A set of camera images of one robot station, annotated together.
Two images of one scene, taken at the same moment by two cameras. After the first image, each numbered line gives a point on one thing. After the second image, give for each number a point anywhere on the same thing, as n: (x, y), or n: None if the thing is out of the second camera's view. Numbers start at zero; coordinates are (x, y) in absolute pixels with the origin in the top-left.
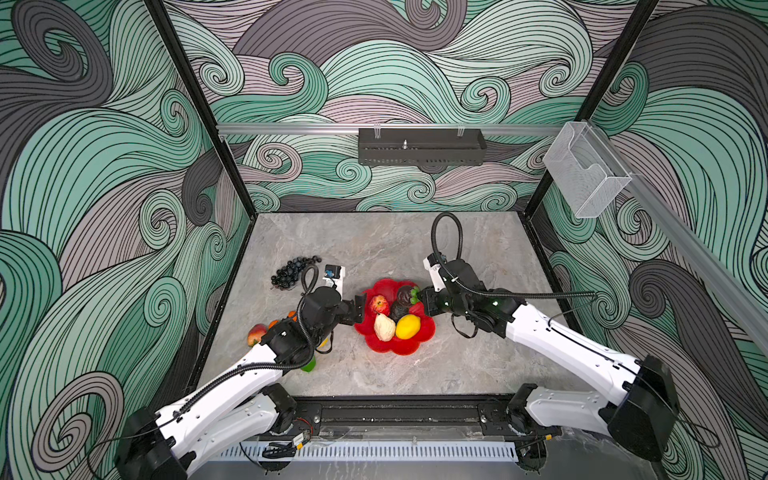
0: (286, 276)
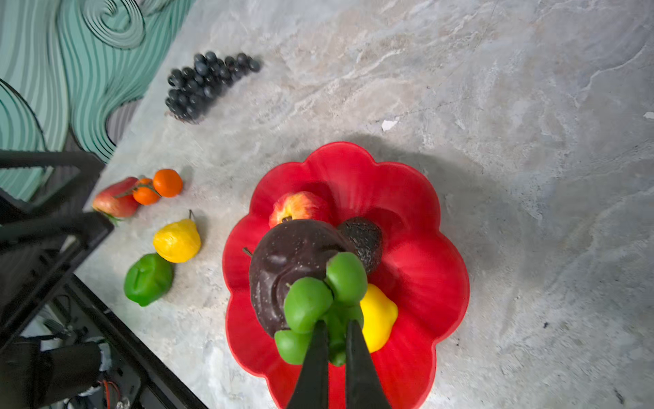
0: (191, 90)
